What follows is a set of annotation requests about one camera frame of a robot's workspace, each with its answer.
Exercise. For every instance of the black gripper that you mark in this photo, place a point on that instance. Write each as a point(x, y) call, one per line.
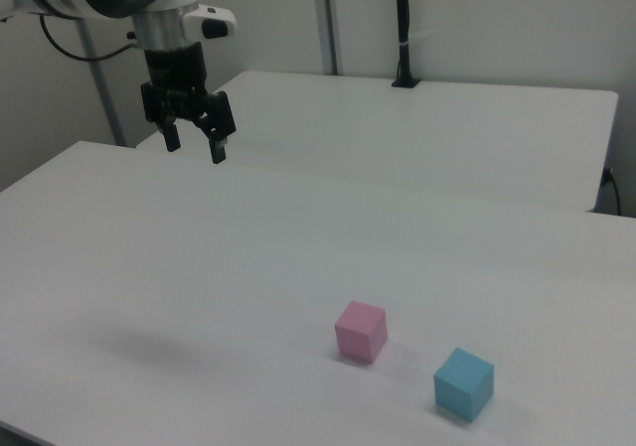
point(174, 68)

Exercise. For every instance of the blue cube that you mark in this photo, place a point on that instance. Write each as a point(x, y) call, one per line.
point(462, 384)

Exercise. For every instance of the pink cube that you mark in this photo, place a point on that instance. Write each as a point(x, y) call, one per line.
point(359, 333)

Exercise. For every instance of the white rounded-corner table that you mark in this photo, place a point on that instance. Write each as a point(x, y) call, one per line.
point(397, 133)

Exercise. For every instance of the black pole with base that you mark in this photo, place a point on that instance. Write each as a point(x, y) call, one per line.
point(403, 29)

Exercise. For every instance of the grey aluminium frame post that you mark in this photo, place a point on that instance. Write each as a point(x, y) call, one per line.
point(332, 19)
point(102, 88)

